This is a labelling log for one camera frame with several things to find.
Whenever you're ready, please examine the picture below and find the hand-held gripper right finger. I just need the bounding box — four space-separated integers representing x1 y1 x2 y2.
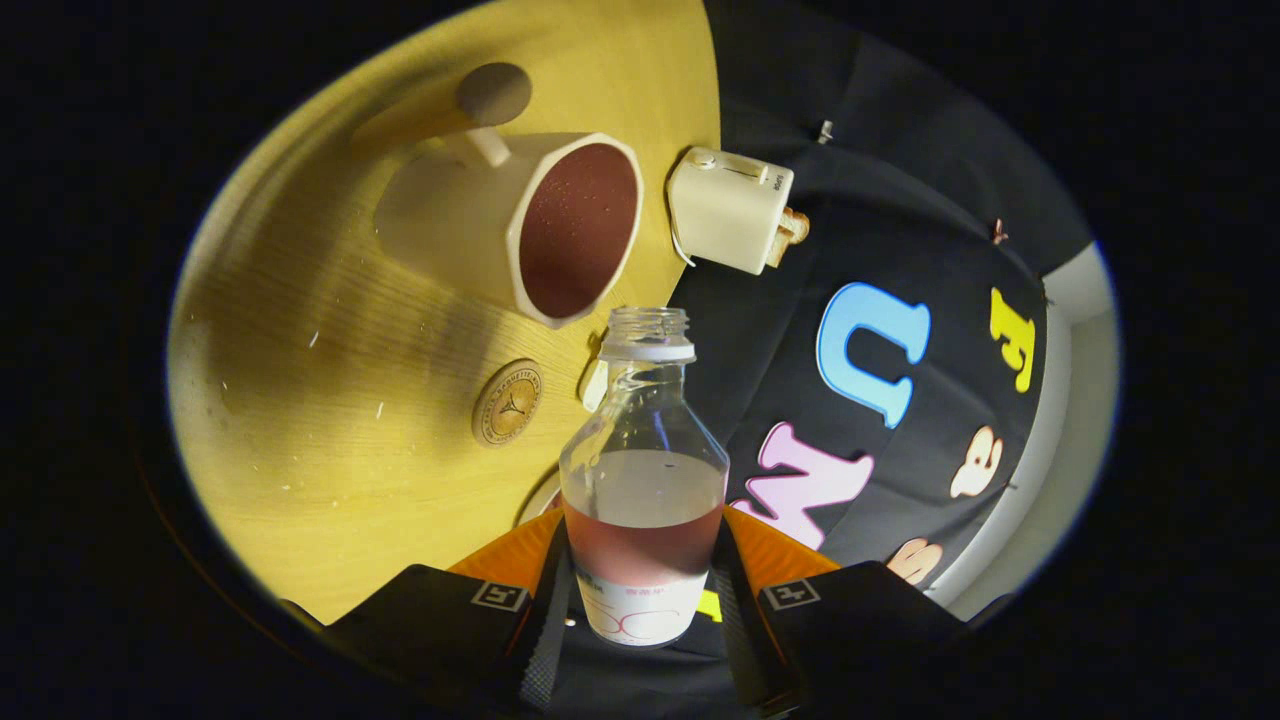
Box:
712 505 966 716

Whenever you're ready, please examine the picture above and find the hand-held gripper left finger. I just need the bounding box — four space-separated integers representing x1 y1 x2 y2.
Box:
285 507 576 716

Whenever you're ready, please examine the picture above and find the clear juice bottle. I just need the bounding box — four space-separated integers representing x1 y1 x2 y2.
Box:
558 307 731 649

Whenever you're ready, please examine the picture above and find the round wooden coaster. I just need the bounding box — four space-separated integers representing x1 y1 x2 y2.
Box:
471 358 546 448

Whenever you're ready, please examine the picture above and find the white cup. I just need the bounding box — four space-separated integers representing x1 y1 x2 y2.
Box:
375 62 645 330

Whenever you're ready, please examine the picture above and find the white plate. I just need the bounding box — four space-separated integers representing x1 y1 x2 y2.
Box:
515 468 563 529

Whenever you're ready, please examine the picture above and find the wooden table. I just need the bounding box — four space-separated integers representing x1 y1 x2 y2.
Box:
165 0 723 626

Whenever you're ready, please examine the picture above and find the black backdrop cloth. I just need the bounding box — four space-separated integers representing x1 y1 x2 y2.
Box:
560 0 1096 716

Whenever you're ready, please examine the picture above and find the white toaster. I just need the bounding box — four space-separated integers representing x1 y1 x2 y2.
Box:
667 146 796 276

